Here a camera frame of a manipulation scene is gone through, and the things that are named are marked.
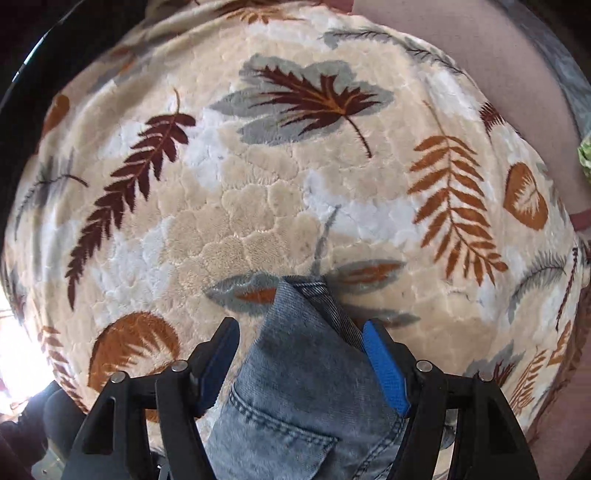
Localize denim pants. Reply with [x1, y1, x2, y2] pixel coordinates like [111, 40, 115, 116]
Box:
[203, 276, 411, 480]

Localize leaf-print blanket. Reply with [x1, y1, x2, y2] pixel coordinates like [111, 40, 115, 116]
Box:
[0, 0, 587, 480]

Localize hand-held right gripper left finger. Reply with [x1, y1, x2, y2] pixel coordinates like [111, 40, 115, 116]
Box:
[69, 317, 241, 480]

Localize green patterned blanket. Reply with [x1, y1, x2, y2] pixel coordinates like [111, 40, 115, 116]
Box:
[577, 137, 591, 181]

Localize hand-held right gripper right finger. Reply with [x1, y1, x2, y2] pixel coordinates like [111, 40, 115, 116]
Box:
[362, 319, 541, 480]

